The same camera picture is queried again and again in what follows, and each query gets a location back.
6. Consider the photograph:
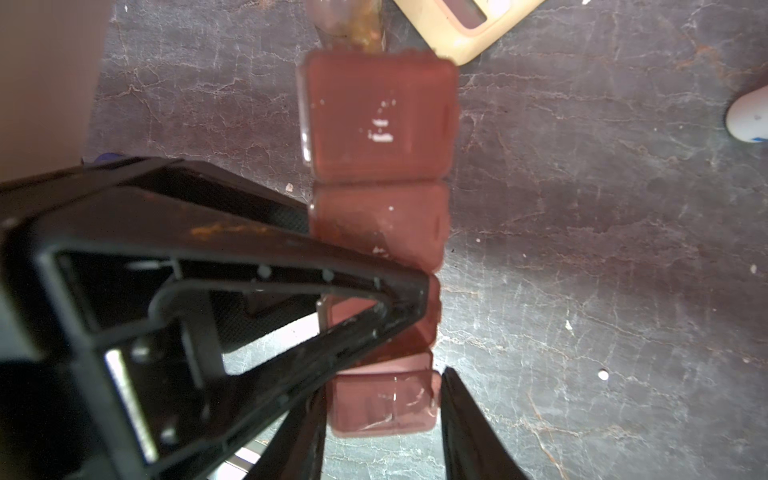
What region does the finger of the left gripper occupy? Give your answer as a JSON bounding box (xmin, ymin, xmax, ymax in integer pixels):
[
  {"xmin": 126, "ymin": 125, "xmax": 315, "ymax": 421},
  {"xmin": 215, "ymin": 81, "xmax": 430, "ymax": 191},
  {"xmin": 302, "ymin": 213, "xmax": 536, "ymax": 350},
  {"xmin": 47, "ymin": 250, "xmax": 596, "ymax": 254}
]
[{"xmin": 1, "ymin": 158, "xmax": 430, "ymax": 479}]

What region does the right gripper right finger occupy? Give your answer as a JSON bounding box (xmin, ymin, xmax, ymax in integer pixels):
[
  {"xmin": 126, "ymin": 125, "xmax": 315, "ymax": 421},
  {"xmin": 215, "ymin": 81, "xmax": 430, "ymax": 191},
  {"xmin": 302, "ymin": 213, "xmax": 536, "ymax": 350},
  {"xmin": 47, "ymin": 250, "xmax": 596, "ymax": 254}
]
[{"xmin": 440, "ymin": 367, "xmax": 527, "ymax": 480}]

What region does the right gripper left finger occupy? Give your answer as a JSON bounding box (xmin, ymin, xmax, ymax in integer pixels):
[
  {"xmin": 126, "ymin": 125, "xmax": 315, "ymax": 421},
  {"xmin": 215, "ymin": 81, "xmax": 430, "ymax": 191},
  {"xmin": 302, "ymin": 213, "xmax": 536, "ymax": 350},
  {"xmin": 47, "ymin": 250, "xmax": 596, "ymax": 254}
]
[{"xmin": 244, "ymin": 387, "xmax": 327, "ymax": 480}]

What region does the brown weekly pill organizer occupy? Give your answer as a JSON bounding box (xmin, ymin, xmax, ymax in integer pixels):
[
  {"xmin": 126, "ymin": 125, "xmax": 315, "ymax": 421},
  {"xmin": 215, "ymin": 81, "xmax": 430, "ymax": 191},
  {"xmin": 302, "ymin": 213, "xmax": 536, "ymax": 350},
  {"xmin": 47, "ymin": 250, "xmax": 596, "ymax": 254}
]
[{"xmin": 298, "ymin": 50, "xmax": 460, "ymax": 438}]

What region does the clear amber pill bottle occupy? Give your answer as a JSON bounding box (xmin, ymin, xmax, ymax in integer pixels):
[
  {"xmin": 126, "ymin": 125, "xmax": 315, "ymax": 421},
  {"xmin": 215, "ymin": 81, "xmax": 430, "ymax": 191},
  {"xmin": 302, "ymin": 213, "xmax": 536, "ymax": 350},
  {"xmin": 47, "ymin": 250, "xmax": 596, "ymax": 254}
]
[{"xmin": 304, "ymin": 0, "xmax": 386, "ymax": 54}]

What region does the yellow calculator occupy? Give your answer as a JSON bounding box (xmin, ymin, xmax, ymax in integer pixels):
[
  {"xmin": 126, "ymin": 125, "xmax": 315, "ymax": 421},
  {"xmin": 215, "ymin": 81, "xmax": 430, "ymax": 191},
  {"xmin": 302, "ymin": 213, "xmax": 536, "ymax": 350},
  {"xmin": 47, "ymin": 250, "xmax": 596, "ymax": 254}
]
[{"xmin": 395, "ymin": 0, "xmax": 543, "ymax": 66}]

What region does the white pill bottle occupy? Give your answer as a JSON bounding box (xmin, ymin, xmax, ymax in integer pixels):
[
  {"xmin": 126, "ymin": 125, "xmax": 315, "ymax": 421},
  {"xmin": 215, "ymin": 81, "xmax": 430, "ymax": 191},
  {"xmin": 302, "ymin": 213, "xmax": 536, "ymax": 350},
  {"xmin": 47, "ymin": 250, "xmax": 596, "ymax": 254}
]
[{"xmin": 725, "ymin": 86, "xmax": 768, "ymax": 143}]

